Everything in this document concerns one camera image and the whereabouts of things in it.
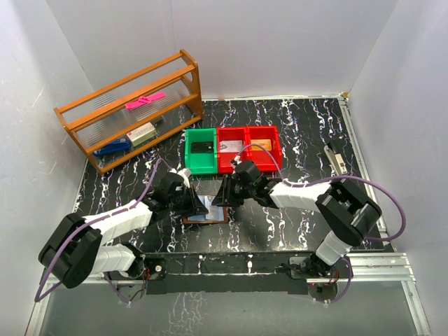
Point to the red plastic bin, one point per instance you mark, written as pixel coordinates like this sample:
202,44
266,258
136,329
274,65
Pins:
228,133
267,161

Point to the red plastic bin right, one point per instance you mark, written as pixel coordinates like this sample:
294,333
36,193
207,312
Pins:
267,161

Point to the pink plastic clip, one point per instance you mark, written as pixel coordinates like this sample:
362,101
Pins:
144,100

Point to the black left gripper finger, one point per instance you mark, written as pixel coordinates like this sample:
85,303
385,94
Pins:
194,199
188,210

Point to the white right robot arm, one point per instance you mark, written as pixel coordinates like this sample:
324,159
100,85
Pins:
348,211

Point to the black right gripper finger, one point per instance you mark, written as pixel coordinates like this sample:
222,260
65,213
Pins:
222,199
235,195

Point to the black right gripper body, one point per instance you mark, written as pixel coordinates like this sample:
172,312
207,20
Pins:
250,192

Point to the red plastic bin middle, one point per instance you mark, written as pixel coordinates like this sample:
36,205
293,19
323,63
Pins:
228,133

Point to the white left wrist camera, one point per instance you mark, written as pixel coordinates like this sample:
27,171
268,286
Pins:
185,173

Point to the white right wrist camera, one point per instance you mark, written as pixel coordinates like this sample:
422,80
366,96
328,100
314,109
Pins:
235,161

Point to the white card in bin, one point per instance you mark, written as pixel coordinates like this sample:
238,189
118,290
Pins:
231,146

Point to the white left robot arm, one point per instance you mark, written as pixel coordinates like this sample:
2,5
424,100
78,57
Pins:
80,246

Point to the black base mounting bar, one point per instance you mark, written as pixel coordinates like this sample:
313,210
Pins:
239,272

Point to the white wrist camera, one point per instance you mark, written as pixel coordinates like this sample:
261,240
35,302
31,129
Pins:
235,161
185,173

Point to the brown leather card holder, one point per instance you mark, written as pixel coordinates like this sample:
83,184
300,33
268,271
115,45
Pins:
200,219

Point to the silver card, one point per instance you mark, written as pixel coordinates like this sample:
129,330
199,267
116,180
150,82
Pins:
216,213

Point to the dark card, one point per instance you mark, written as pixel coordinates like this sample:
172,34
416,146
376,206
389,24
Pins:
202,147

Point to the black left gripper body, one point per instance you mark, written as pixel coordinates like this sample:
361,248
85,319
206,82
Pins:
175,204

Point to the gold card with magnetic stripe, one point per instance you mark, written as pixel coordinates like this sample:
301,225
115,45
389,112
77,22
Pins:
261,144

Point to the grey metal stapler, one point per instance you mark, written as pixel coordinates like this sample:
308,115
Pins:
334,155

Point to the blue stapler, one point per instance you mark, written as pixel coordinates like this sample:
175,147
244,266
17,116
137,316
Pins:
121,144

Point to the white red small box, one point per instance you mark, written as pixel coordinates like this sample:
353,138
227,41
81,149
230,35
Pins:
141,134

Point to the wooden shelf rack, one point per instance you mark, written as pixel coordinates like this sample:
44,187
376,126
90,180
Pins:
166,94

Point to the green plastic bin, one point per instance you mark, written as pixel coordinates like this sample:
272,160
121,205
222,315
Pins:
203,163

